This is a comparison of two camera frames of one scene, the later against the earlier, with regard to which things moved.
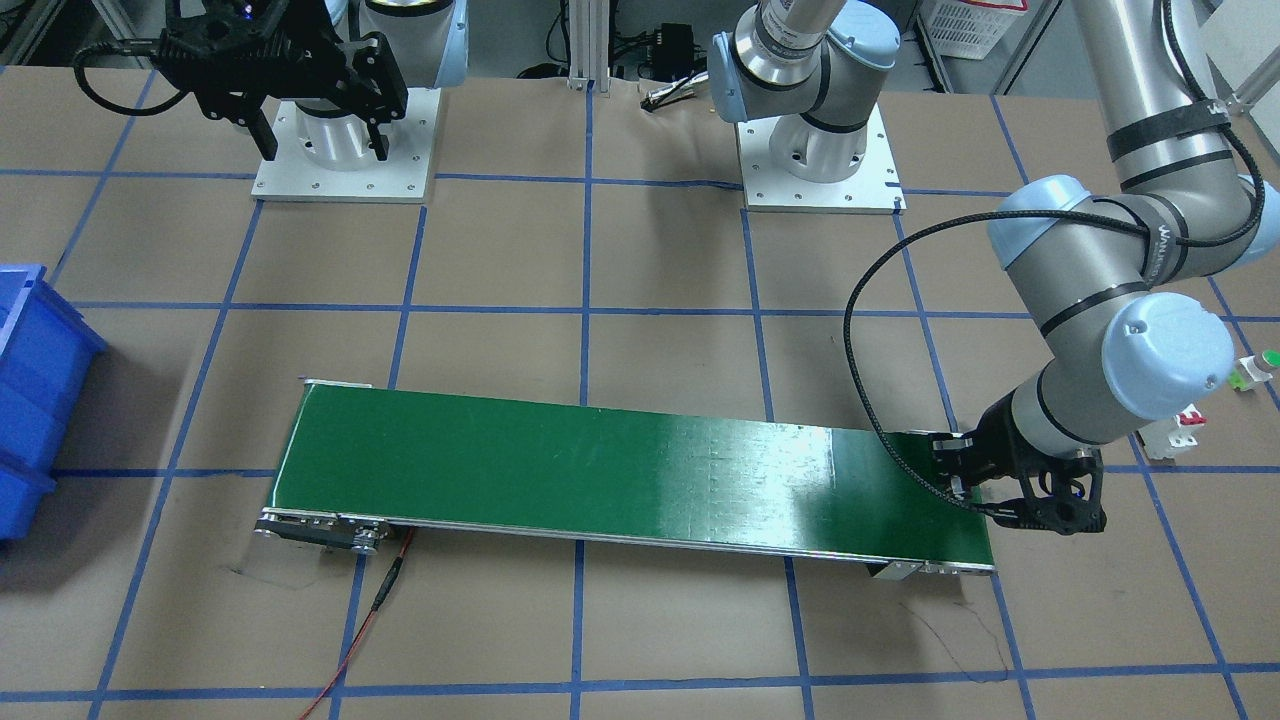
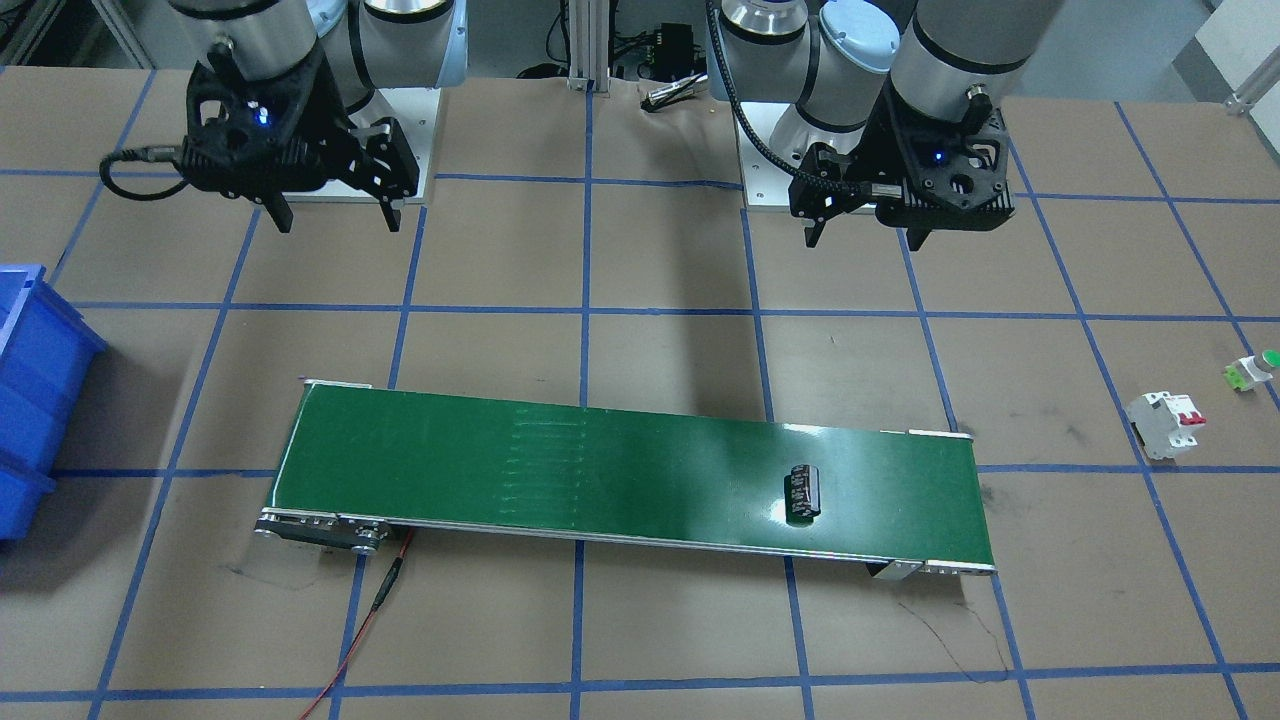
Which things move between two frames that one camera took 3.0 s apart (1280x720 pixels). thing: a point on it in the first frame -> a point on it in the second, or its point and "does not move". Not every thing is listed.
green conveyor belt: x=362 y=466 does not move
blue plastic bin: x=47 y=343 does not move
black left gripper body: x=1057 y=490 -> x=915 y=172
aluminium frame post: x=589 y=45 does not move
